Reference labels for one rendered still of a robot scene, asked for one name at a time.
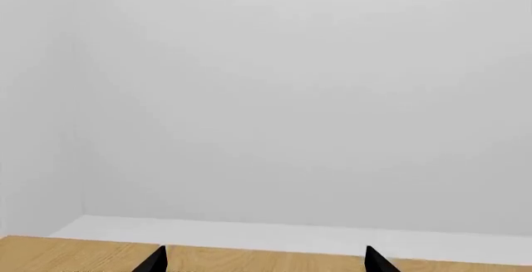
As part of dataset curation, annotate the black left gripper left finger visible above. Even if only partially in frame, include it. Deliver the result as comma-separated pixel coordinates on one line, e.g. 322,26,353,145
135,245,168,272

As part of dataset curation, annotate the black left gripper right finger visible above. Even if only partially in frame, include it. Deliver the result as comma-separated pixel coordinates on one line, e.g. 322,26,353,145
364,245,402,272

